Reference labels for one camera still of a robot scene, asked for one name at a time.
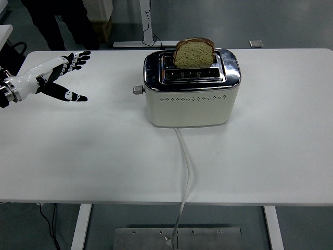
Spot brown bread slice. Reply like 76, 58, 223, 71
173, 37, 215, 69

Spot grey metal plate with screws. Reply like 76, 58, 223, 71
114, 227, 242, 250

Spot cardboard box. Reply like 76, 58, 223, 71
91, 19, 113, 44

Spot thin black cable on frame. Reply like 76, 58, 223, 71
142, 0, 165, 49

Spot white container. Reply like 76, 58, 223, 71
82, 0, 113, 22

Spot white table frame with foot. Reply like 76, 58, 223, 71
112, 0, 181, 49

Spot black bag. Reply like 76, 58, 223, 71
0, 42, 28, 79

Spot black floor cable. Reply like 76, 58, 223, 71
52, 204, 57, 244
39, 204, 61, 250

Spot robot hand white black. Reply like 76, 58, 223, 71
11, 51, 92, 103

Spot cream toaster chrome top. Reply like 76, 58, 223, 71
142, 47, 241, 128

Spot white power cord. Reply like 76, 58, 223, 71
171, 127, 194, 247

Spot person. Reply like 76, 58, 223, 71
20, 0, 101, 52

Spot white table leg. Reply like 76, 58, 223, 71
70, 204, 92, 250
262, 205, 285, 250

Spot white side table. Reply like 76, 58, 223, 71
0, 24, 13, 50

